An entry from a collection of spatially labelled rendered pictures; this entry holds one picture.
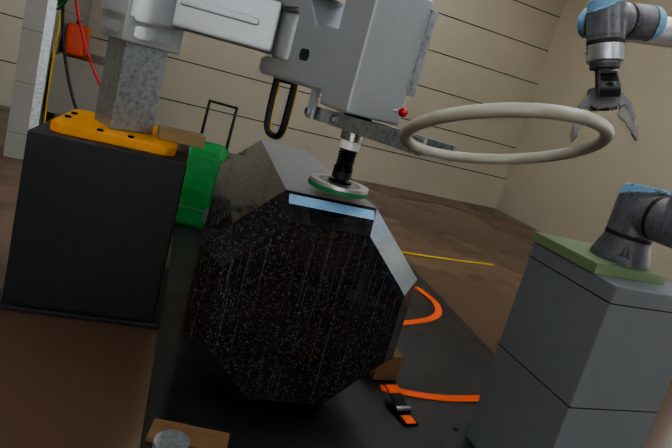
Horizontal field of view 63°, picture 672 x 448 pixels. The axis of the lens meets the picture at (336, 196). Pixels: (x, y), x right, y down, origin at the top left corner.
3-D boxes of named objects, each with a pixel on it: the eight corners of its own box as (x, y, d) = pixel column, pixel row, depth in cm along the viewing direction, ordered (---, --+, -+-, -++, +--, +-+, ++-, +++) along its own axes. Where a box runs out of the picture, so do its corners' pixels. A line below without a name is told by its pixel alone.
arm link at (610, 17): (637, -8, 136) (607, -12, 132) (636, 43, 137) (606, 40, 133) (606, 2, 145) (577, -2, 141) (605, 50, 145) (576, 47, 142)
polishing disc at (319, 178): (336, 192, 178) (337, 189, 178) (297, 173, 193) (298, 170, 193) (379, 196, 193) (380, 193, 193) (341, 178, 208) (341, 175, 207)
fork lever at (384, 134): (300, 115, 204) (303, 102, 203) (343, 125, 214) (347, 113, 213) (409, 154, 146) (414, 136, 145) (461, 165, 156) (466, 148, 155)
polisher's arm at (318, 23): (251, 94, 247) (277, -16, 238) (296, 105, 259) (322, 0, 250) (324, 126, 186) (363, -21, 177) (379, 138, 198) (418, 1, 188)
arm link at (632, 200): (625, 229, 199) (643, 183, 195) (667, 246, 183) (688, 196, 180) (596, 223, 193) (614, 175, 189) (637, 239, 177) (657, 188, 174)
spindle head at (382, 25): (297, 103, 204) (327, -19, 196) (346, 115, 216) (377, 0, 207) (343, 121, 174) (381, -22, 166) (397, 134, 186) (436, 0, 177)
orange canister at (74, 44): (56, 55, 451) (63, 15, 445) (66, 54, 497) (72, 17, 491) (85, 63, 459) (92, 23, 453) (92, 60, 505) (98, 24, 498)
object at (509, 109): (359, 144, 140) (360, 132, 140) (492, 172, 165) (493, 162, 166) (514, 98, 99) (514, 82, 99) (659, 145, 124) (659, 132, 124)
